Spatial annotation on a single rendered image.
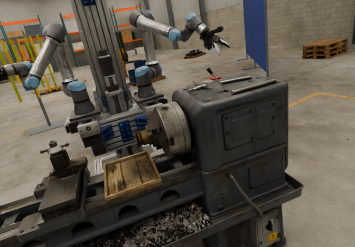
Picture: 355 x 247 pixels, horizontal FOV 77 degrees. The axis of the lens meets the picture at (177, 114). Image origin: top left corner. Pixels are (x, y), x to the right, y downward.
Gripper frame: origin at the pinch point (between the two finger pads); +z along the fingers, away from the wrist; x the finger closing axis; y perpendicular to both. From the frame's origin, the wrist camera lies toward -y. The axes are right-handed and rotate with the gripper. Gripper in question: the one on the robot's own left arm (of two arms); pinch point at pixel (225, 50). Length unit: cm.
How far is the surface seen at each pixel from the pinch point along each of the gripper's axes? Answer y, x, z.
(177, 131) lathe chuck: 12, 66, 20
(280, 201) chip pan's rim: 21, 36, 92
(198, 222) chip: 42, 76, 67
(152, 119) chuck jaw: 26, 64, 4
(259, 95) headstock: -13.4, 28.2, 34.4
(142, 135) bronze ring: 27, 74, 8
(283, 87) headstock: -19.1, 14.1, 40.4
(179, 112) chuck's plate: 10, 58, 13
